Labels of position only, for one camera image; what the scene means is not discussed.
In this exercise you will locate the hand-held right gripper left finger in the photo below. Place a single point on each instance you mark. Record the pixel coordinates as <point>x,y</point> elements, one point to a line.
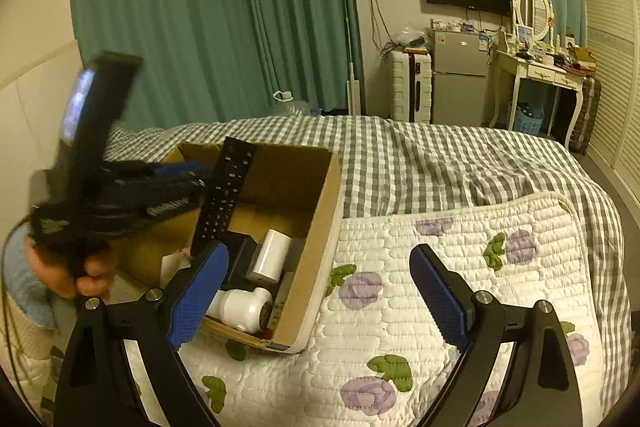
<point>200,297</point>

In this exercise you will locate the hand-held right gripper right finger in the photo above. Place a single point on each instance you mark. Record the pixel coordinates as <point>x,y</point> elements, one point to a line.
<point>440,297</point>

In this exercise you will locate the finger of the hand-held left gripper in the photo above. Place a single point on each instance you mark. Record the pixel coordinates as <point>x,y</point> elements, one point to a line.
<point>165,187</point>
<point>180,168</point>

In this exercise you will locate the white charger adapter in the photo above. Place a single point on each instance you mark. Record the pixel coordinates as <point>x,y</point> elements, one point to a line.
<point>175,267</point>

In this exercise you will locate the white lint remover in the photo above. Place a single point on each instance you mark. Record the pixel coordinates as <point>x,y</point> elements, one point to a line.
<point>240,307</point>

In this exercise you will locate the black remote control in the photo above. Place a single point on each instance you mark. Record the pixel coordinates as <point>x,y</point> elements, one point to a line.
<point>225,192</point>

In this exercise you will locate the white power bank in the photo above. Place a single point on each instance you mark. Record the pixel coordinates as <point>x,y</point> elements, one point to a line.
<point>270,257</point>

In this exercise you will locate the cardboard box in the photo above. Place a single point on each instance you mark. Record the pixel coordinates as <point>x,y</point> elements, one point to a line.
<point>320,227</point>

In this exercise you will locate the person's left forearm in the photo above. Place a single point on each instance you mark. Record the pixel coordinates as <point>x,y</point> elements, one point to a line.
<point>25,277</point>

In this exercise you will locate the person's left hand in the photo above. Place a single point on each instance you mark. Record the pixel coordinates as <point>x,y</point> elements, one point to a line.
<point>60,277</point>

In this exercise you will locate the white floral quilt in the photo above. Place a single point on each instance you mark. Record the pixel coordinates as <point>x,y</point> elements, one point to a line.
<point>400,227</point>

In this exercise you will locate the clear water jug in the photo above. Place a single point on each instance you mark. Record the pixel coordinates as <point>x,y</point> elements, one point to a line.
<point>295,107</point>

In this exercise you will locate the grey checked bed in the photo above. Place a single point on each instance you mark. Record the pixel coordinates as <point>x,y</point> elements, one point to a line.
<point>425,157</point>

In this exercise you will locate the wide green curtain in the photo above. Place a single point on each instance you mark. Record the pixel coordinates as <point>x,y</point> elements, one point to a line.
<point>200,7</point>

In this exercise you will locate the white flat mop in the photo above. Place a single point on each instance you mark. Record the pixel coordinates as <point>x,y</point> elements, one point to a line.
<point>354,97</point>

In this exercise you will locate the blue plastic basket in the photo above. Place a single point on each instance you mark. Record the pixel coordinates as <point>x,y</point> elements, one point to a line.
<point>527,119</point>

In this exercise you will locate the white suitcase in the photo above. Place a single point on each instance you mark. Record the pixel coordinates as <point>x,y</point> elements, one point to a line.
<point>402,87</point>

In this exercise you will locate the silver fridge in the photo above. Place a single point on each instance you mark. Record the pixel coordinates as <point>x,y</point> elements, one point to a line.
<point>457,82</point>

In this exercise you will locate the dark suitcase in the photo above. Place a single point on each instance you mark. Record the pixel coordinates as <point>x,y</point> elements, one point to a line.
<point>586,117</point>

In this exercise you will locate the white dressing table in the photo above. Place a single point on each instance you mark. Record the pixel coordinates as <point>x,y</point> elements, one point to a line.
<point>540,69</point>

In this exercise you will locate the clear plastic bag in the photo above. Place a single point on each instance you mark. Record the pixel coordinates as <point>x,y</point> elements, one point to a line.
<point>410,38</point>

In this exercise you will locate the small brown box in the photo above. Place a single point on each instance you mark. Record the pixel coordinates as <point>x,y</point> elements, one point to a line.
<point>582,56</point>

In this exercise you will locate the white louvred wardrobe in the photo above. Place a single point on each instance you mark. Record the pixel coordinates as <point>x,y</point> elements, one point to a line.
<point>612,57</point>

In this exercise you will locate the oval white mirror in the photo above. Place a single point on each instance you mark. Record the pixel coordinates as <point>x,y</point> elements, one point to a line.
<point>537,7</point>

